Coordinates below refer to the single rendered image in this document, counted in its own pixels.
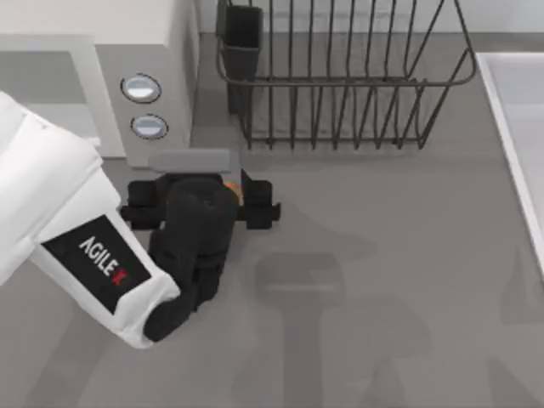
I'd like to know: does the pale grey rounded box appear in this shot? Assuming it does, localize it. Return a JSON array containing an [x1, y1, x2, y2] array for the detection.
[[147, 148, 241, 177]]

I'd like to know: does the round grey microwave knob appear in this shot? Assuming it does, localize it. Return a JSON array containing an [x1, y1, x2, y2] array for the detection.
[[120, 72, 162, 105], [130, 113, 170, 141]]

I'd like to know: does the pale microwave door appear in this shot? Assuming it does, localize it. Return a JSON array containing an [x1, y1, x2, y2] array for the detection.
[[0, 33, 128, 159]]

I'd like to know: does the pale microwave oven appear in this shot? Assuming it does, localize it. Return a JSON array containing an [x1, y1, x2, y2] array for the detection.
[[0, 0, 201, 170]]

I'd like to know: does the black cutlery holder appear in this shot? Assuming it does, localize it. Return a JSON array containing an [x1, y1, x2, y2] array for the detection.
[[216, 3, 264, 115]]

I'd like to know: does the white sink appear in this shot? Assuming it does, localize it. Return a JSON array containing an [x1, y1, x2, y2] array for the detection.
[[474, 51, 544, 278]]

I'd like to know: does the dark wire dish rack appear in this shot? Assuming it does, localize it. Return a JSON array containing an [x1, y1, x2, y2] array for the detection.
[[214, 0, 478, 152]]

